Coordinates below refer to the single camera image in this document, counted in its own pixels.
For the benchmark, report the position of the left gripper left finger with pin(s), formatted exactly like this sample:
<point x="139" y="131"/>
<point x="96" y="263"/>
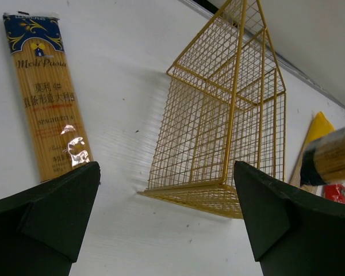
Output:
<point x="42" y="228"/>

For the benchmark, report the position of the yellow spaghetti bag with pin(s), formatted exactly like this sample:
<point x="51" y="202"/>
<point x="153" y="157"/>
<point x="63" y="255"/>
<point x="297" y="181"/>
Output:
<point x="319" y="127"/>

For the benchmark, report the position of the red spaghetti bag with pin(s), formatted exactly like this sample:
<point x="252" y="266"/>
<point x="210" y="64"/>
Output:
<point x="335" y="193"/>

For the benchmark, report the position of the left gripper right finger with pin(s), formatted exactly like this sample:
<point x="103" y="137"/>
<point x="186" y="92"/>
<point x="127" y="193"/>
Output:
<point x="291" y="231"/>

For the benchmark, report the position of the blue label spaghetti bag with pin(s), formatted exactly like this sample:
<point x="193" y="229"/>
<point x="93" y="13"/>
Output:
<point x="56" y="127"/>

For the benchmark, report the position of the black label spaghetti bag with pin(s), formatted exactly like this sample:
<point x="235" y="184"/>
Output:
<point x="326" y="164"/>

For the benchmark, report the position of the gold wire basket shelf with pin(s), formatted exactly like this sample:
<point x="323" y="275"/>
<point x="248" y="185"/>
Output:
<point x="226" y="103"/>

